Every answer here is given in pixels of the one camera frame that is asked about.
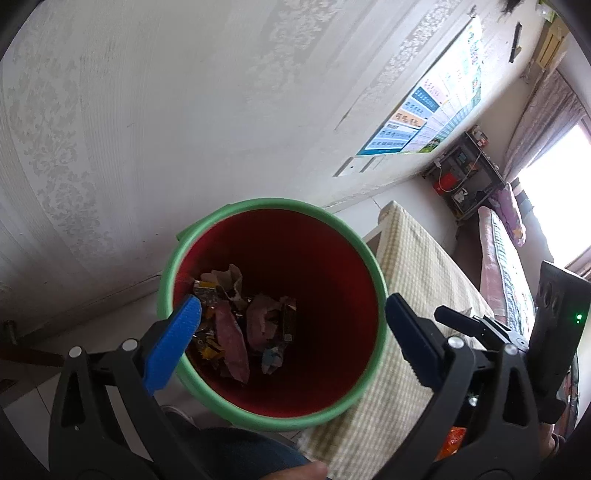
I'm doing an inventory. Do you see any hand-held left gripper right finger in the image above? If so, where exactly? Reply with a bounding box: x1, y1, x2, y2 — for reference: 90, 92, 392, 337
374, 293, 541, 480

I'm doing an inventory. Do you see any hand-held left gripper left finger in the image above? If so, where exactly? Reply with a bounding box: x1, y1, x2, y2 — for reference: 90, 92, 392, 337
48, 294, 204, 480

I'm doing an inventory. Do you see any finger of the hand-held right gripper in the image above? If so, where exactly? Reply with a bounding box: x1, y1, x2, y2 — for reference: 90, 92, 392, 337
434, 306, 530, 355

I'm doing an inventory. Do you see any pile of wrappers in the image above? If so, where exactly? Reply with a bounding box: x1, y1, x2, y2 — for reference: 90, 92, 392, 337
187, 263, 298, 384

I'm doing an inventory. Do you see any red bucket with green rim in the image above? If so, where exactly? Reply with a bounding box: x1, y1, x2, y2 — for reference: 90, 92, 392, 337
157, 198, 389, 432

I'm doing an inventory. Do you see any person's right forearm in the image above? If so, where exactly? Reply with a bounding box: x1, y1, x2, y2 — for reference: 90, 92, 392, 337
538, 422, 568, 462

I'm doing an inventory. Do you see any bed with patterned blanket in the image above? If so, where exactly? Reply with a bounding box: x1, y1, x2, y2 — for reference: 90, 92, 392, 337
478, 205, 541, 337

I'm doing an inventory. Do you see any beige checkered tablecloth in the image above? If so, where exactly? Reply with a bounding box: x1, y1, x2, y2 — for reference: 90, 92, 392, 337
295, 200, 497, 478

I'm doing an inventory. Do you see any orange snack packet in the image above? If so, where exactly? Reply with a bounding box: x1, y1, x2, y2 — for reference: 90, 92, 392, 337
434, 427, 467, 462

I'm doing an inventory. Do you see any pink pillow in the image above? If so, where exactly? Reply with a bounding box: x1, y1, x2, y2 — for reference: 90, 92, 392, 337
489, 182, 527, 247

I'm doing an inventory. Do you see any person's leg in dark pants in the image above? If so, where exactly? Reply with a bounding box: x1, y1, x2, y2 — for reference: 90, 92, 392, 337
166, 415, 310, 480

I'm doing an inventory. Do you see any window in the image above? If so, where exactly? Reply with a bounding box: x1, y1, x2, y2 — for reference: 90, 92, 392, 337
515, 115, 591, 273

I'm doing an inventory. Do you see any dark wooden furniture leg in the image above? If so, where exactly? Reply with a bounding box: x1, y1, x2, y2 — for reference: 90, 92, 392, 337
0, 320, 63, 367

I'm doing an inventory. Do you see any dark storage shelf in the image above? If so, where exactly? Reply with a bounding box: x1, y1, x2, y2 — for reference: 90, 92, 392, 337
422, 131, 506, 222

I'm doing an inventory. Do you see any patterned curtain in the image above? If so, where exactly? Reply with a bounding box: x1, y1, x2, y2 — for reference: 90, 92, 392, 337
501, 69, 587, 185

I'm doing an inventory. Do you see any green bordered wall poster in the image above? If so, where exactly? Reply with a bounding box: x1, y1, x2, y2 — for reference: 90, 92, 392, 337
413, 88, 483, 154

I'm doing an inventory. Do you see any blue chart wall poster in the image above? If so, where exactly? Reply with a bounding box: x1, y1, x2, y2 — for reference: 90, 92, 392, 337
355, 18, 483, 158

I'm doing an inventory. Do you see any white chart wall poster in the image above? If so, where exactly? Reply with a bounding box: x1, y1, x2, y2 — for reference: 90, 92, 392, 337
402, 83, 483, 155

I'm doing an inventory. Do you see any beige wall box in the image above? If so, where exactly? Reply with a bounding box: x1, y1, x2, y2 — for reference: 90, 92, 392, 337
531, 18, 571, 72

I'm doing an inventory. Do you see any black wall item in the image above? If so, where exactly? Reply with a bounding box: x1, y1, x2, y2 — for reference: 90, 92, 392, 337
508, 22, 523, 64

